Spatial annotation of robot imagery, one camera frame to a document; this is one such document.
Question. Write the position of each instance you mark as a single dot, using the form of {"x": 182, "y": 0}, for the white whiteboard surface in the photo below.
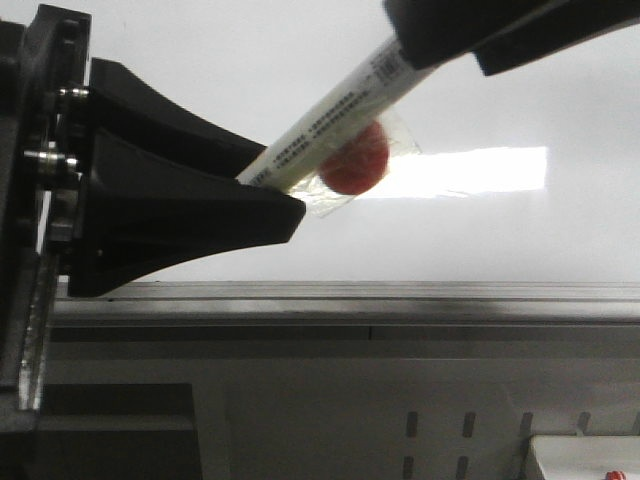
{"x": 530, "y": 175}

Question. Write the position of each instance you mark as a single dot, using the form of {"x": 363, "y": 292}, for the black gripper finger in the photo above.
{"x": 502, "y": 35}
{"x": 161, "y": 188}

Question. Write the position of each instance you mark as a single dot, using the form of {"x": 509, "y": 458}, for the white whiteboard marker black tip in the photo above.
{"x": 373, "y": 87}

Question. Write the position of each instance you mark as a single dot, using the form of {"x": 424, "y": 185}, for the red round magnet taped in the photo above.
{"x": 360, "y": 164}

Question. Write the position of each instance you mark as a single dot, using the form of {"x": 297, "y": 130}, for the black gripper body with screws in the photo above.
{"x": 42, "y": 73}

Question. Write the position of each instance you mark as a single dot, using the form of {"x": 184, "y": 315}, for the grey aluminium whiteboard frame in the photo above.
{"x": 351, "y": 311}

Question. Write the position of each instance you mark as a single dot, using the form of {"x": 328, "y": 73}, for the red capped marker in tray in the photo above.
{"x": 615, "y": 475}

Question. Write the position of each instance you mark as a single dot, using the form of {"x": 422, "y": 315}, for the white marker holder tray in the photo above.
{"x": 586, "y": 457}

